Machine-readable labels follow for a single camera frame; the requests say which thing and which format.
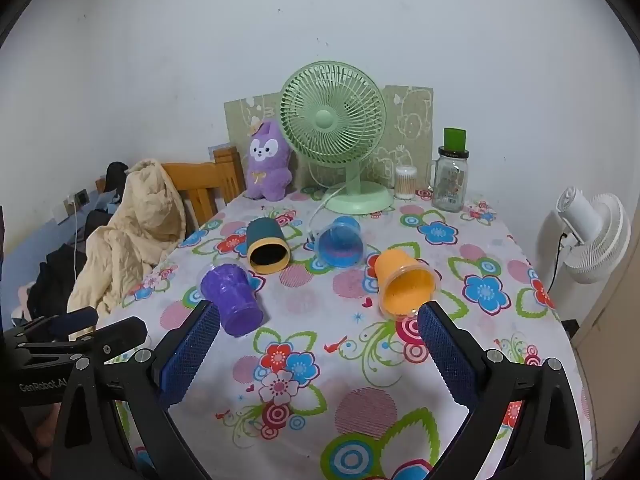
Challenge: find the wooden chair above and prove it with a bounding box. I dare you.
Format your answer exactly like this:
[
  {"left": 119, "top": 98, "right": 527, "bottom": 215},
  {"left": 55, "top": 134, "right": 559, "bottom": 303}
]
[{"left": 160, "top": 146, "right": 247, "bottom": 228}]

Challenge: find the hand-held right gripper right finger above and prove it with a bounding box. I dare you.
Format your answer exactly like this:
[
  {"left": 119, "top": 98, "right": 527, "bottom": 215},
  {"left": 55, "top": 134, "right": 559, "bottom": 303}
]
[{"left": 417, "top": 301, "right": 586, "bottom": 480}]

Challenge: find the green desk fan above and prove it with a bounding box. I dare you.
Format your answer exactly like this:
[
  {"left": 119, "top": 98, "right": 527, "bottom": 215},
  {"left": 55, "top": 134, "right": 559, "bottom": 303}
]
[{"left": 279, "top": 60, "right": 396, "bottom": 215}]

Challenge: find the cotton swab container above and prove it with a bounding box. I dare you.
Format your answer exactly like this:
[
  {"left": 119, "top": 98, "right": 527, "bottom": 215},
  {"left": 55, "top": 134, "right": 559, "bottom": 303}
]
[{"left": 395, "top": 164, "right": 417, "bottom": 200}]

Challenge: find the dark green yellow-rimmed cup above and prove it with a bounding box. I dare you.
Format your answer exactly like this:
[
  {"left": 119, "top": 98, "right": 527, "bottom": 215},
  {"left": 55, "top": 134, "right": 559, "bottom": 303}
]
[{"left": 246, "top": 217, "right": 292, "bottom": 275}]

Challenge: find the green cartoon board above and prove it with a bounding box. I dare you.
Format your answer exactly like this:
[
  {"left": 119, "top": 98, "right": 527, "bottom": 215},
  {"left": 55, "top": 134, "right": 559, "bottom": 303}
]
[{"left": 223, "top": 85, "right": 435, "bottom": 196}]

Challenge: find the beige cabinet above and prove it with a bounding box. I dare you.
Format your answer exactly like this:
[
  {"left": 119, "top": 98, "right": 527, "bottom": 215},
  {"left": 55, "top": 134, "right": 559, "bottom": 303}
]
[{"left": 570, "top": 240, "right": 640, "bottom": 461}]

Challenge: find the glass jar with green lid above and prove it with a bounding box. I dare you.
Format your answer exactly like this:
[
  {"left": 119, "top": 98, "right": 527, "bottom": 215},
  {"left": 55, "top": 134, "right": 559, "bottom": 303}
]
[{"left": 431, "top": 127, "right": 472, "bottom": 212}]

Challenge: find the white standing fan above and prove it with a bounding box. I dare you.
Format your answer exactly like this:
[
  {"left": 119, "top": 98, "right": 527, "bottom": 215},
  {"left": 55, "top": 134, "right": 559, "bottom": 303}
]
[{"left": 542, "top": 186, "right": 632, "bottom": 293}]

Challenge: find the purple plastic cup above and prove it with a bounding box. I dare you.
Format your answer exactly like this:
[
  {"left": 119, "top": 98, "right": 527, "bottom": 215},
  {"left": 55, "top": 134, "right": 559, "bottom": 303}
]
[{"left": 200, "top": 262, "right": 265, "bottom": 338}]

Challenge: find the white fan cable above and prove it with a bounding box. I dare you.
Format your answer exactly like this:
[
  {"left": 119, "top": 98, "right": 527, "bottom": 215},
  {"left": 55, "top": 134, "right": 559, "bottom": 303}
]
[{"left": 306, "top": 185, "right": 351, "bottom": 248}]

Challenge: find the white charger cable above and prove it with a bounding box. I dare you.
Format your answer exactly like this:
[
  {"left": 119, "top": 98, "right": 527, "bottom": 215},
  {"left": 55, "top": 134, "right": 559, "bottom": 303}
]
[{"left": 71, "top": 204, "right": 80, "bottom": 283}]

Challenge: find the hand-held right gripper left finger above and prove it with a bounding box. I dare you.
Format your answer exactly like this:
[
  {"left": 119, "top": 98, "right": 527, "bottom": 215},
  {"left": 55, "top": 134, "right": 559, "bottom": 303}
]
[{"left": 50, "top": 300, "right": 223, "bottom": 480}]

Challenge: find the floral tablecloth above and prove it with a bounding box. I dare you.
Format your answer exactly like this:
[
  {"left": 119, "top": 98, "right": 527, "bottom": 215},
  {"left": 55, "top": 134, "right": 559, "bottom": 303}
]
[{"left": 112, "top": 187, "right": 593, "bottom": 480}]

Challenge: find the beige blanket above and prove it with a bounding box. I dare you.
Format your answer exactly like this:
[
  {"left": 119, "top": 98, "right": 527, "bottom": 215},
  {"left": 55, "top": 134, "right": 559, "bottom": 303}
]
[{"left": 66, "top": 158, "right": 187, "bottom": 343}]

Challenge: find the blue plastic cup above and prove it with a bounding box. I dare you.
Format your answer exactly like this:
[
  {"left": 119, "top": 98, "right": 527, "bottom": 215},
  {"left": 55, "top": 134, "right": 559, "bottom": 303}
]
[{"left": 314, "top": 216, "right": 365, "bottom": 268}]

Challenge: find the dark clothes pile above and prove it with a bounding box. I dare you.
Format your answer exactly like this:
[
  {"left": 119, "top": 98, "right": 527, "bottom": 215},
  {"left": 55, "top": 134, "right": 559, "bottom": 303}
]
[{"left": 27, "top": 210, "right": 116, "bottom": 321}]

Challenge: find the black cloth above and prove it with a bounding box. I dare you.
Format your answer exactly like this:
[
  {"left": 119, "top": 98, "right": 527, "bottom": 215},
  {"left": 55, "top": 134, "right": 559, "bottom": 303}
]
[{"left": 102, "top": 161, "right": 130, "bottom": 193}]

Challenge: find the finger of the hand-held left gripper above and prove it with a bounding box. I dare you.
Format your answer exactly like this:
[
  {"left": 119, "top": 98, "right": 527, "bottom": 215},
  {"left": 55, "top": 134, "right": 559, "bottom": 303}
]
[
  {"left": 2, "top": 306, "right": 99, "bottom": 346},
  {"left": 15, "top": 316, "right": 149, "bottom": 367}
]

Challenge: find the purple plush toy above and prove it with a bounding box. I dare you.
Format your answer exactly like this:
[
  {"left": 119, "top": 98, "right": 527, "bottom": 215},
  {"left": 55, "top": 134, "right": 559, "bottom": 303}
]
[{"left": 244, "top": 117, "right": 295, "bottom": 202}]

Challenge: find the orange plastic cup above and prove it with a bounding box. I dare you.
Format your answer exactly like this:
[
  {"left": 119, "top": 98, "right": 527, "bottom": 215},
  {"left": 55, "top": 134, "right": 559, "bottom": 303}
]
[{"left": 374, "top": 248, "right": 441, "bottom": 321}]

